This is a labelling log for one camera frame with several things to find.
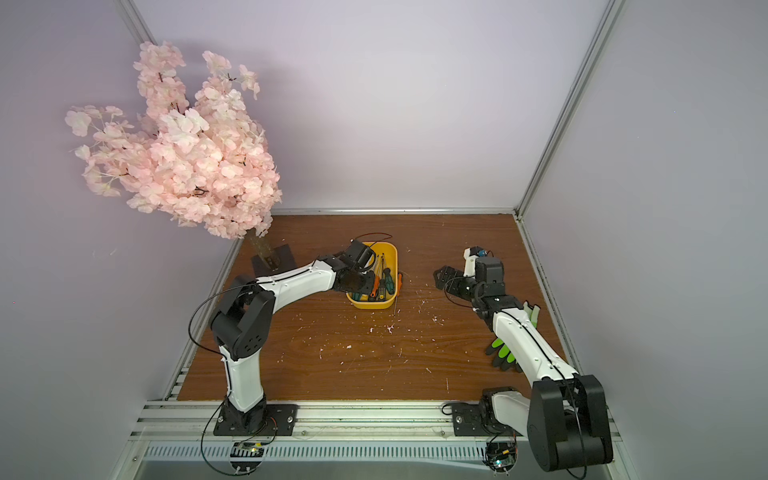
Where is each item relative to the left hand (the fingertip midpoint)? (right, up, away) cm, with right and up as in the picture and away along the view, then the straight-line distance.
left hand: (374, 283), depth 94 cm
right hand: (+22, +5, -10) cm, 25 cm away
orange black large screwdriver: (+8, +1, -2) cm, 8 cm away
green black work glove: (+37, -18, -13) cm, 43 cm away
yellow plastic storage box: (+4, +8, +6) cm, 12 cm away
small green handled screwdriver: (+5, 0, +3) cm, 5 cm away
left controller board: (-30, -39, -23) cm, 54 cm away
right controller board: (+32, -38, -25) cm, 55 cm away
